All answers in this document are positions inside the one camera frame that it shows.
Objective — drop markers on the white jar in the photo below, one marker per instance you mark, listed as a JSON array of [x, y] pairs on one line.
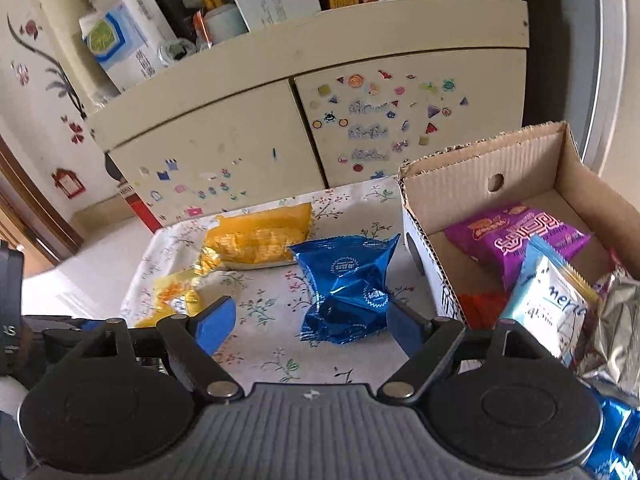
[[225, 22]]

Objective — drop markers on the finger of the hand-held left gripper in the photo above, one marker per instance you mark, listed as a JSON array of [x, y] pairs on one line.
[[60, 322]]

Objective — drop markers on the orange snack packet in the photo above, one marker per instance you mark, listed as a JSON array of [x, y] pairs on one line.
[[482, 307]]

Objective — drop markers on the light blue snack packet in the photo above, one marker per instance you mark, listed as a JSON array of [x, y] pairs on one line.
[[545, 305]]

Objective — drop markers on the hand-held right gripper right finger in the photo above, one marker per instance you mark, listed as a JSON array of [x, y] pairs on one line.
[[405, 325]]

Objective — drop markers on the purple snack packet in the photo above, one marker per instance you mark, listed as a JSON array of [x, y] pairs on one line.
[[500, 240]]

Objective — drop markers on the dark grey door frame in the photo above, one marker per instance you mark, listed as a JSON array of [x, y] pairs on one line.
[[565, 60]]

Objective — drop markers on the cream cabinet with stickers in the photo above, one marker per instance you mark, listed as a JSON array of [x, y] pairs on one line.
[[210, 140]]

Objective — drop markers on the small yellow snack packet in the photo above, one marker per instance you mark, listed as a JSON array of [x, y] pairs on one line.
[[172, 295]]

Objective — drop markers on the brown wooden door frame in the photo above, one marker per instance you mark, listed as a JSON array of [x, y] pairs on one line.
[[30, 210]]

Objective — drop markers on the brown cardboard box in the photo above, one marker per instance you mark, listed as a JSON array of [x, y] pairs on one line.
[[525, 170]]

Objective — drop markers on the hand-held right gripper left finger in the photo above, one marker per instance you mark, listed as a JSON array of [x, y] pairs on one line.
[[217, 322]]

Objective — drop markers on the large yellow snack packet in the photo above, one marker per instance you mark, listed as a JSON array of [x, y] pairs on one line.
[[260, 237]]

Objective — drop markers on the silver foil snack packet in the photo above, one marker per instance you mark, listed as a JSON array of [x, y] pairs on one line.
[[617, 330]]

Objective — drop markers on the white box blue green label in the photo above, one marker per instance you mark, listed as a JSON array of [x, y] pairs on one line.
[[122, 35]]

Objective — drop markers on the blue foil snack packet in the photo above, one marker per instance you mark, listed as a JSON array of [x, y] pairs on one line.
[[345, 290], [612, 435]]

